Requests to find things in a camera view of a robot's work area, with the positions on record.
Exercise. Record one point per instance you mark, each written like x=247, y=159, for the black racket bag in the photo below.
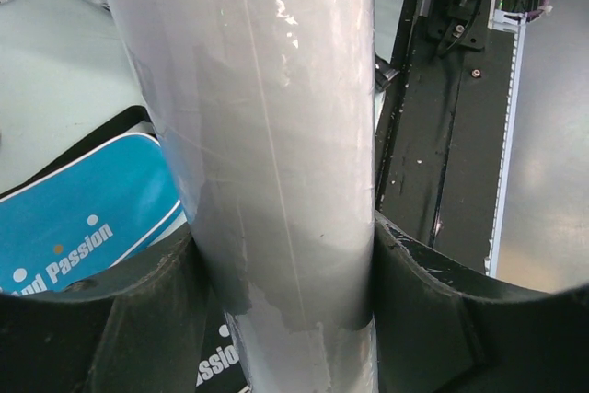
x=218, y=369

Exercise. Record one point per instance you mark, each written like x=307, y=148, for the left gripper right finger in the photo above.
x=442, y=327

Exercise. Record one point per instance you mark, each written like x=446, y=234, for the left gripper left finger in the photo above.
x=136, y=327

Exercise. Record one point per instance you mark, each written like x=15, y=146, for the white shuttlecock tube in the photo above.
x=265, y=110

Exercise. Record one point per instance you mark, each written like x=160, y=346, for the blue racket bag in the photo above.
x=87, y=216

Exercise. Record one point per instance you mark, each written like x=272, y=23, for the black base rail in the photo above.
x=439, y=139

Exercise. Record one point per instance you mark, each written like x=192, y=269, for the grey cable duct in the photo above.
x=501, y=22

